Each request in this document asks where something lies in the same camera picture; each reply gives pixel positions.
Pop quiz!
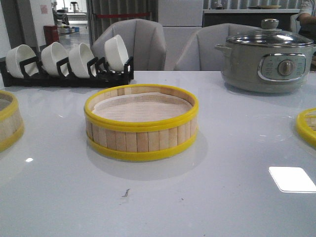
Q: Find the bamboo steamer basket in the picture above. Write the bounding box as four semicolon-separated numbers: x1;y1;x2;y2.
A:
0;90;24;152
84;84;198;161

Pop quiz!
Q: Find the bamboo steamer lid yellow rim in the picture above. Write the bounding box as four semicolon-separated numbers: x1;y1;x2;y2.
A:
295;108;316;148

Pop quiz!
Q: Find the white paper steamer liner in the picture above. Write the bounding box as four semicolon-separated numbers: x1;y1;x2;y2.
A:
92;92;192;122

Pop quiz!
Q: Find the black dish rack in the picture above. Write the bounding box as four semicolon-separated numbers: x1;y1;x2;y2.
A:
0;56;134;88

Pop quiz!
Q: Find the white bowl right upright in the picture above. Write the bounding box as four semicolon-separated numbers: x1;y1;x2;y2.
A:
104;35;129;72

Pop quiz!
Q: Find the grey chair right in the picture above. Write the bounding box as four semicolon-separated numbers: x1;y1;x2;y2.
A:
174;23;256;71

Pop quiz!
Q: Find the grey chair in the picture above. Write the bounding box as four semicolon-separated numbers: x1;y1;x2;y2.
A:
174;23;256;71
91;19;166;71

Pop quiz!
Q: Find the grey chair left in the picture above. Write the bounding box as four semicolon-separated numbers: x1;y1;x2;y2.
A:
91;19;166;71

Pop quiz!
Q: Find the white cabinet background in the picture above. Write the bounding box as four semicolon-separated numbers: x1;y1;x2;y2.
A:
158;0;203;71

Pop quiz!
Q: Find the grey electric cooking pot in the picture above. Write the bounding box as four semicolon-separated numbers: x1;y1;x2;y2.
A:
215;42;316;93

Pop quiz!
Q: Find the red cylindrical bin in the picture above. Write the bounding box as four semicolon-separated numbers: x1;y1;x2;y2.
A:
43;25;59;45

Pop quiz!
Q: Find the glass pot lid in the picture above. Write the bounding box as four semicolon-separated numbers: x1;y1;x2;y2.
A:
226;19;314;47

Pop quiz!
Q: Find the white bowl far left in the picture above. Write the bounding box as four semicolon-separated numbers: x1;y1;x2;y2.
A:
5;44;36;79

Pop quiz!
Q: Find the person in background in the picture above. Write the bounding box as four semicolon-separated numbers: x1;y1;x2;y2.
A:
297;0;316;36

